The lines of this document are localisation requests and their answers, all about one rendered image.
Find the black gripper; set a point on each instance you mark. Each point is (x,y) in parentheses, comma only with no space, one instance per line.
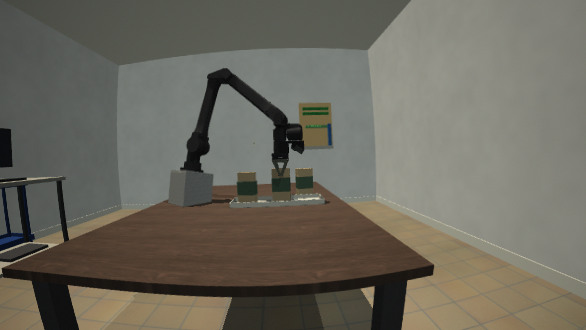
(277,160)

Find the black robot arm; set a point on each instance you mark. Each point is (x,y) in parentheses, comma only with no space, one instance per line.
(196,145)

